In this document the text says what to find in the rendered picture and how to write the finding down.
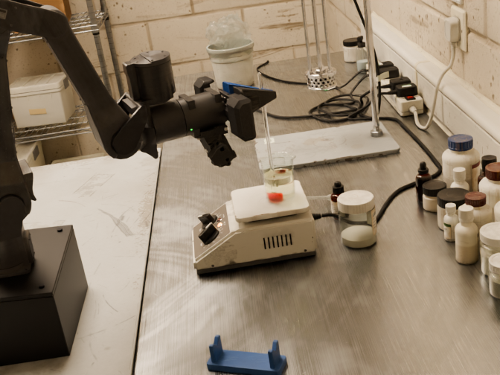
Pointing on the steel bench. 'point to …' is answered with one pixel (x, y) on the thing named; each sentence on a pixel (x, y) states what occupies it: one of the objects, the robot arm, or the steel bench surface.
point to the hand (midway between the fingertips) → (254, 99)
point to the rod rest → (245, 360)
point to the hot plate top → (242, 201)
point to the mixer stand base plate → (331, 144)
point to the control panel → (216, 228)
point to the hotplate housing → (260, 242)
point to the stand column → (371, 70)
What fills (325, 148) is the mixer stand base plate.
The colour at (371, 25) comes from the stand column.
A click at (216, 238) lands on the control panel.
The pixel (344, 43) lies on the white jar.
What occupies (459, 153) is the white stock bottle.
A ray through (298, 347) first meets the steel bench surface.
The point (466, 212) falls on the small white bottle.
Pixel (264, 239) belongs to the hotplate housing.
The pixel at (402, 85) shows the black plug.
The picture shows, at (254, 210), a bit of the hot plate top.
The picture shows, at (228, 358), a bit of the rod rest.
